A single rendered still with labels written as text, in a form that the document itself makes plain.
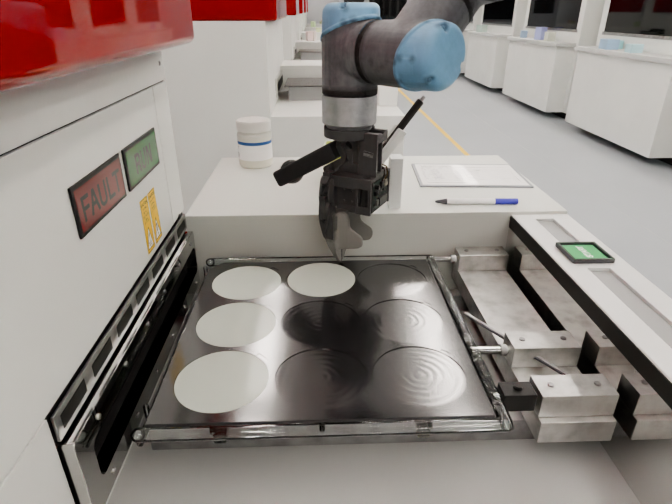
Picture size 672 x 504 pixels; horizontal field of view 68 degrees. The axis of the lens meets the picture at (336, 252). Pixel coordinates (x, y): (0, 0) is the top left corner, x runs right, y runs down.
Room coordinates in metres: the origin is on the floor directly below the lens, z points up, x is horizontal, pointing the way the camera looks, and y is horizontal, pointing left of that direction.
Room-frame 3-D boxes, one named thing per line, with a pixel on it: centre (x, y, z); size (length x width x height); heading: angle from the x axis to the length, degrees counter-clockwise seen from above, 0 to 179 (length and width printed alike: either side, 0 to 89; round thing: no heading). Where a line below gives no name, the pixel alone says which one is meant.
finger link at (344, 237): (0.68, -0.01, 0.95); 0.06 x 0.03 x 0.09; 63
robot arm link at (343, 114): (0.70, -0.02, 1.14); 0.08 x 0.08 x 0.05
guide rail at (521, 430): (0.42, -0.04, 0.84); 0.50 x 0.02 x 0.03; 92
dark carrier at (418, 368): (0.54, 0.02, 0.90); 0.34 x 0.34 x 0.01; 2
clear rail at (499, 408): (0.54, -0.16, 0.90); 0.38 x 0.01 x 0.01; 2
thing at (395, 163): (0.79, -0.08, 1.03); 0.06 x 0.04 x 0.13; 92
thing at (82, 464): (0.51, 0.23, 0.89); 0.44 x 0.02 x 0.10; 2
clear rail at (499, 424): (0.36, 0.01, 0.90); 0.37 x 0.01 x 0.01; 92
